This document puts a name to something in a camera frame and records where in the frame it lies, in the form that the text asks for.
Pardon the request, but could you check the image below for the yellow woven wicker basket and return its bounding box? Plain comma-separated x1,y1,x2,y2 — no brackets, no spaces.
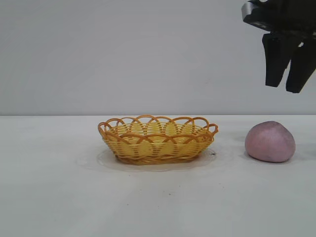
98,114,219,165

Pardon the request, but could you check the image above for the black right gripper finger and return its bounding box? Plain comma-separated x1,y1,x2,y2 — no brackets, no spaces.
262,32,292,87
285,39,316,94

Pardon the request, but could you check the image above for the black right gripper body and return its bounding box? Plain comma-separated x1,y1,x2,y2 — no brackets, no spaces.
241,0,316,40

